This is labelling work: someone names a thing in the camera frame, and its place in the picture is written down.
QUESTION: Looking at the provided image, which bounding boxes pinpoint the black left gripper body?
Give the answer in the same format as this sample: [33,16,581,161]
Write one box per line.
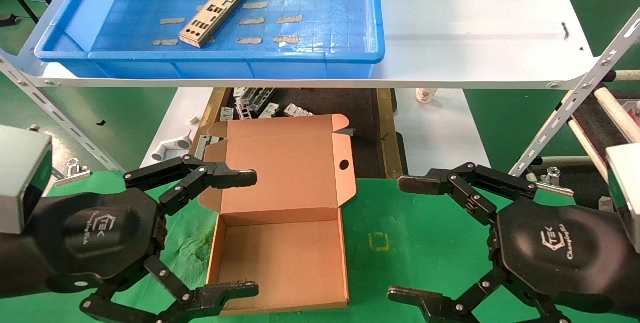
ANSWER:
[0,188,167,300]

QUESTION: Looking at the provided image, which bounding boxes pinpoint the open cardboard box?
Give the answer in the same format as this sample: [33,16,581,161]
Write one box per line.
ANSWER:
[198,113,358,317]

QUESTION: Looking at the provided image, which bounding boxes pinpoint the white plastic pipe fitting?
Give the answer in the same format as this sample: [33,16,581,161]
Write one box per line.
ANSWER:
[151,130,193,162]

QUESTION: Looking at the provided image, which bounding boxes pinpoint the black conveyor mat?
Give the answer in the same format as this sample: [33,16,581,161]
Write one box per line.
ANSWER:
[575,90,640,214]

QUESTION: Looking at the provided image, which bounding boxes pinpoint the blue plastic tray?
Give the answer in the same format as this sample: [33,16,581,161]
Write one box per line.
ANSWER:
[34,0,386,80]

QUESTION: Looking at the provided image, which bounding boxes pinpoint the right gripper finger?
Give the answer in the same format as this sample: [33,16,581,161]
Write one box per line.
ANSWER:
[387,265,573,323]
[398,162,538,226]

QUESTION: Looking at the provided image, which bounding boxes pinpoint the white metal shelf board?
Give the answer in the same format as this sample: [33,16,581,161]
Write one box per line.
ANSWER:
[0,0,598,90]

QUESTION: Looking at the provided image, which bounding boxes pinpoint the dark tray with brass rim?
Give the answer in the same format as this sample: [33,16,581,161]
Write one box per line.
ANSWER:
[182,88,408,180]

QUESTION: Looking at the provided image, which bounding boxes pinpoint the green table cloth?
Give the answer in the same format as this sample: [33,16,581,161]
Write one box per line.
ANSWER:
[0,170,640,323]

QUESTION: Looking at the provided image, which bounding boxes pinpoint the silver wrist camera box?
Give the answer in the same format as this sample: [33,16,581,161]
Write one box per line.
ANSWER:
[606,143,640,254]
[0,124,54,235]

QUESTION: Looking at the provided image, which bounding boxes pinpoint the perforated metal shelf upright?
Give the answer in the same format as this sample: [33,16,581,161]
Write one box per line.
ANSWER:
[507,8,640,179]
[0,55,126,173]

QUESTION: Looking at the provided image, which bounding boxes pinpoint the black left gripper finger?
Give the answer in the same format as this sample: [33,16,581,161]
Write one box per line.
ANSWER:
[123,154,258,216]
[80,255,260,323]

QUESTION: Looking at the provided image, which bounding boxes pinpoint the silver binder clip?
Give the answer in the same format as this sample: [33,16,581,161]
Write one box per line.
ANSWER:
[530,165,576,198]
[54,158,92,187]

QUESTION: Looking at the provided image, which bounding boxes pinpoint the flat grey metal bracket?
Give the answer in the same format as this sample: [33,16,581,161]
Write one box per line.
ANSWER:
[192,134,223,160]

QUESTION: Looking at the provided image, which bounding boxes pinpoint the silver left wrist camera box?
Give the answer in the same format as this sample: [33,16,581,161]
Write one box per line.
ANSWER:
[0,124,54,235]

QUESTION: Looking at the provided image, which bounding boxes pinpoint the single metal IO plate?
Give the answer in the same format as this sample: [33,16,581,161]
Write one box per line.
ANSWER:
[179,0,247,44]

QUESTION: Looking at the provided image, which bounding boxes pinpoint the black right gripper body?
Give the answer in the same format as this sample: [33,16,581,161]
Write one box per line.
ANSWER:
[490,198,640,318]

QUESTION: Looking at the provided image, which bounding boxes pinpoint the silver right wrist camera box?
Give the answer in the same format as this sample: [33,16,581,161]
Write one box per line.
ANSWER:
[606,143,640,254]

